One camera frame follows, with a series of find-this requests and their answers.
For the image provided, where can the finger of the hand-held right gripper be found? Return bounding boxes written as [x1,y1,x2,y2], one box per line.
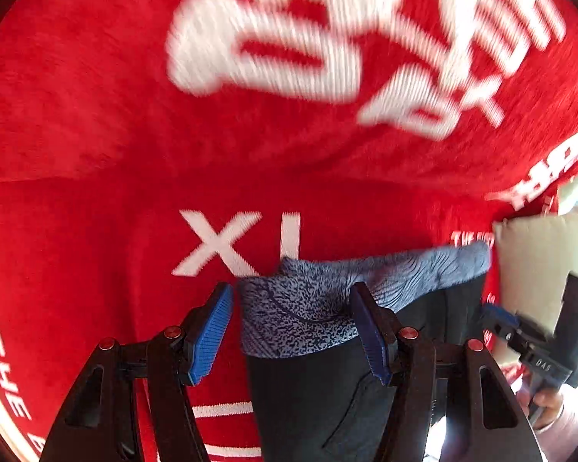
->
[479,303,523,347]

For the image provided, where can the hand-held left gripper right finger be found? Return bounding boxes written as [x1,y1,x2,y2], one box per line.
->
[349,281,545,462]

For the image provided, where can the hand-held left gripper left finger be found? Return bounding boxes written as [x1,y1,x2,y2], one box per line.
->
[39,283,235,462]

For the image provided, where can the black pants with blue stripes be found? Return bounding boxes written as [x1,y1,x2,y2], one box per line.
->
[238,242,494,462]

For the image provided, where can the person's right forearm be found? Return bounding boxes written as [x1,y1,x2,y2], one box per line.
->
[534,407,578,462]

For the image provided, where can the person's right hand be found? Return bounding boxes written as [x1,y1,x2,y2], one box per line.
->
[518,387,566,429]

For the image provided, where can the cream pillow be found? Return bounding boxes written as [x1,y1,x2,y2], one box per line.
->
[492,209,578,367]

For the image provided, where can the red printed blanket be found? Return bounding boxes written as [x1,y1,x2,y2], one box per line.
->
[0,0,578,462]

